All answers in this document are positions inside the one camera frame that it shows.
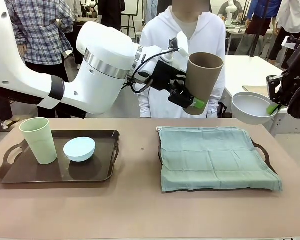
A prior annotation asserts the white bowl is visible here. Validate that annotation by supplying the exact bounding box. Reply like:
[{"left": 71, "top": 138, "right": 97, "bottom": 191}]
[{"left": 230, "top": 91, "right": 279, "bottom": 126}]

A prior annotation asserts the tall brown cup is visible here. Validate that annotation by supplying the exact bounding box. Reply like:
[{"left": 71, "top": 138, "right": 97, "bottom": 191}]
[{"left": 183, "top": 51, "right": 225, "bottom": 117}]

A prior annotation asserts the person in white hoodie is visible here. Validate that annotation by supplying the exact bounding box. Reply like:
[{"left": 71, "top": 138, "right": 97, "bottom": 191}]
[{"left": 138, "top": 0, "right": 227, "bottom": 119}]

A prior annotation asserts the light blue bowl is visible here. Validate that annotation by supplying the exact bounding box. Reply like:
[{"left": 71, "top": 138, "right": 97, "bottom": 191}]
[{"left": 63, "top": 136, "right": 97, "bottom": 163}]

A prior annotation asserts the dark brown serving tray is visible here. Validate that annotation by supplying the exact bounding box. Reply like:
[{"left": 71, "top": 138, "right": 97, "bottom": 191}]
[
  {"left": 0, "top": 129, "right": 121, "bottom": 185},
  {"left": 157, "top": 140, "right": 279, "bottom": 194}
]

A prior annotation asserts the person in blue jacket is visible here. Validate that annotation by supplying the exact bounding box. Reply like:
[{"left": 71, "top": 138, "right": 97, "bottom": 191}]
[{"left": 244, "top": 0, "right": 282, "bottom": 35}]

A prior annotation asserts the person in black top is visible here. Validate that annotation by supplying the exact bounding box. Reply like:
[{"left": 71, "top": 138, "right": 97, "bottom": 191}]
[{"left": 97, "top": 0, "right": 126, "bottom": 32}]

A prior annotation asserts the black stool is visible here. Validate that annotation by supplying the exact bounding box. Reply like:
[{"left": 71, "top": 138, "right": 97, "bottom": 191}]
[{"left": 218, "top": 100, "right": 234, "bottom": 119}]

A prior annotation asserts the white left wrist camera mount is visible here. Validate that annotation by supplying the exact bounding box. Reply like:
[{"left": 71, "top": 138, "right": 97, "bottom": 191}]
[{"left": 164, "top": 37, "right": 190, "bottom": 64}]

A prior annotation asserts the tall pale green cup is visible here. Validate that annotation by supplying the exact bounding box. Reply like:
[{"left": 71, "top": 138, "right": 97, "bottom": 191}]
[{"left": 19, "top": 117, "right": 58, "bottom": 166}]

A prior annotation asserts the person in blue plaid shirt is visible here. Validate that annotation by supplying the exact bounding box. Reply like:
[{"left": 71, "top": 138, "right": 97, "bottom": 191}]
[{"left": 4, "top": 0, "right": 75, "bottom": 83}]

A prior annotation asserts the person in white shirt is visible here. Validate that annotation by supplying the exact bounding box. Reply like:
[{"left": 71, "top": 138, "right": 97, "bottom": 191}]
[{"left": 268, "top": 0, "right": 300, "bottom": 63}]

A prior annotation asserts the white side table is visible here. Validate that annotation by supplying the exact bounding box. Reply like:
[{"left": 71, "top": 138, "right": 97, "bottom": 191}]
[{"left": 224, "top": 55, "right": 300, "bottom": 137}]

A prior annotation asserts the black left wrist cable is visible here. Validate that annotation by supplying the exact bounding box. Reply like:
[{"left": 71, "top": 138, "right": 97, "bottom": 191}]
[{"left": 126, "top": 48, "right": 181, "bottom": 95}]

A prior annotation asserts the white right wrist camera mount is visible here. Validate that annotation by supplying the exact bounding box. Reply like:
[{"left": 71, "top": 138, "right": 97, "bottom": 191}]
[{"left": 281, "top": 35, "right": 300, "bottom": 50}]

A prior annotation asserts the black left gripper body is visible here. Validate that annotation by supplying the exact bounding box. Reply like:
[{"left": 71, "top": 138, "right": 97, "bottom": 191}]
[{"left": 149, "top": 60, "right": 188, "bottom": 94}]

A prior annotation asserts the black easel stand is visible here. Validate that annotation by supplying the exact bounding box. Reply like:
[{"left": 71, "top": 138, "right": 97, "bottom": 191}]
[{"left": 123, "top": 13, "right": 139, "bottom": 48}]

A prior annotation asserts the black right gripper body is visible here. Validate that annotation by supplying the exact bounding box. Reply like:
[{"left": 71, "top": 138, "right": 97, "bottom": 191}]
[{"left": 279, "top": 38, "right": 300, "bottom": 108}]

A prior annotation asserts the green cloth mat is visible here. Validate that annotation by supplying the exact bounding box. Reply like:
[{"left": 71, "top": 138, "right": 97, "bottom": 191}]
[{"left": 155, "top": 125, "right": 284, "bottom": 193}]

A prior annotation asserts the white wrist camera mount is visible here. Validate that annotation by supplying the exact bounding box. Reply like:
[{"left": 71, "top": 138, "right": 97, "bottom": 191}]
[
  {"left": 164, "top": 37, "right": 190, "bottom": 64},
  {"left": 281, "top": 35, "right": 300, "bottom": 50}
]

